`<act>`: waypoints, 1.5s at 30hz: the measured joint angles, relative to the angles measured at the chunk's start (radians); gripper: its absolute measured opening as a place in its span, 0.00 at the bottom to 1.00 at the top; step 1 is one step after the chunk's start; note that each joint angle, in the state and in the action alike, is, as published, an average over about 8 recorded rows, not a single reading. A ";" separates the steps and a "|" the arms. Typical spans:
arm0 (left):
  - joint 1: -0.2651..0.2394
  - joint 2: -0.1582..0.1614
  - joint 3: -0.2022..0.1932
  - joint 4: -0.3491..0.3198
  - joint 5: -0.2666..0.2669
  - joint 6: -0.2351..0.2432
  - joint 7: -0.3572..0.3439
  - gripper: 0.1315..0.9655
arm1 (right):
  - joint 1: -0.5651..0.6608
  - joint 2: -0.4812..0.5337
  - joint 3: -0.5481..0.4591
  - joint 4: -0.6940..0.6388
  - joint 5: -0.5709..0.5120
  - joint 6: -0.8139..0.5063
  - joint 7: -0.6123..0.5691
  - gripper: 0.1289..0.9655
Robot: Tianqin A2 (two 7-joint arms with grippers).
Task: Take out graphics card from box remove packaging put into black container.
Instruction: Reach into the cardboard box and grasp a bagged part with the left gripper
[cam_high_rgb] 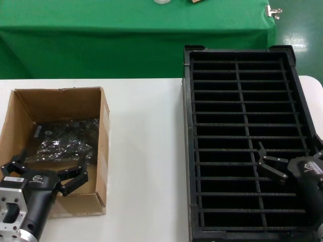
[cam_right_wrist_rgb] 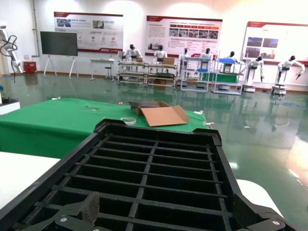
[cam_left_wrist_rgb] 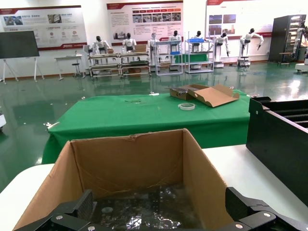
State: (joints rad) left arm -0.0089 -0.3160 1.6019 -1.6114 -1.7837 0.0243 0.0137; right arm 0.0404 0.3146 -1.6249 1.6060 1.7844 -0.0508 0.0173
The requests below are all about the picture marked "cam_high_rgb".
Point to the silver binder clip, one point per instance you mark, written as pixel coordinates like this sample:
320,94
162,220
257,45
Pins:
271,11

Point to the white tape roll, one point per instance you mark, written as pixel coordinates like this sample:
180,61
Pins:
161,1

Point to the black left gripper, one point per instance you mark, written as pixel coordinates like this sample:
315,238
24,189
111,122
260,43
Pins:
40,186

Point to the flat open cardboard carton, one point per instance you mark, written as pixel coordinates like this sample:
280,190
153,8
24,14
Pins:
194,1

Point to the brown cardboard box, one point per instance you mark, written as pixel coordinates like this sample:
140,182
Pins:
63,106

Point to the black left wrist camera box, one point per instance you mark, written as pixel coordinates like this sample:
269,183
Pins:
12,184

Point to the black slotted container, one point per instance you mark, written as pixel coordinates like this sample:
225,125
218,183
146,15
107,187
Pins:
188,151

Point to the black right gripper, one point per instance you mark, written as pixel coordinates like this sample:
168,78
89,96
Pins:
310,181

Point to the green tablecloth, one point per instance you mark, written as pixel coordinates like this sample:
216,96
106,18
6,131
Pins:
101,37

